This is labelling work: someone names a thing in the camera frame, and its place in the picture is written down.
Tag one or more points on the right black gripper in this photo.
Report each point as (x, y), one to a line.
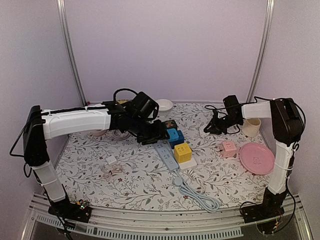
(215, 128)

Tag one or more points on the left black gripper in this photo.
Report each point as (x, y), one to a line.
(160, 134)

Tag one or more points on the grey-blue power strip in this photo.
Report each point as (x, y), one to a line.
(166, 155)

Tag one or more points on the pink cube socket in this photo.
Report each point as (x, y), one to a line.
(228, 150)

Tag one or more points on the white power strip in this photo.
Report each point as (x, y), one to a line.
(188, 164)

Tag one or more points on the white charger plug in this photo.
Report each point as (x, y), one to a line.
(111, 160)

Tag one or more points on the light blue adapter plug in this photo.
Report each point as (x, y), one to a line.
(173, 135)

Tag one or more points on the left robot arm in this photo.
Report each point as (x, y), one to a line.
(42, 125)

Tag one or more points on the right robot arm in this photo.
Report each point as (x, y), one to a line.
(288, 123)

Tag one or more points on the dark patterned cube socket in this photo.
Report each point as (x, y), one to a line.
(170, 124)

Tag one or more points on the dark blue cube socket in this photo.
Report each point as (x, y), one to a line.
(179, 141)

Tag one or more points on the yellow cube socket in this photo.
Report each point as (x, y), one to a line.
(182, 153)

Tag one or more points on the white bowl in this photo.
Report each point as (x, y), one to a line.
(164, 105)

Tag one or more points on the cream cup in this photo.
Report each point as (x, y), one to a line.
(251, 127)

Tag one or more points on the yellow woven mat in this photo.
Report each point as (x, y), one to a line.
(122, 101)

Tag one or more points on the pink plate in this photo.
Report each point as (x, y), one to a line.
(257, 158)

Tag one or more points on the right aluminium frame post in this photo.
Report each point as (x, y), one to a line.
(268, 19)

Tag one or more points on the aluminium frame post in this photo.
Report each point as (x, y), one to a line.
(61, 8)
(268, 19)

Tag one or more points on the front aluminium rail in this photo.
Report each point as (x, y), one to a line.
(122, 224)

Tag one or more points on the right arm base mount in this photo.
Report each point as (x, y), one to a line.
(270, 212)

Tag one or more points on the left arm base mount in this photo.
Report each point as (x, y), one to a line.
(80, 212)

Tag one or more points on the left aluminium frame post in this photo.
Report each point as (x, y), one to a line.
(61, 8)

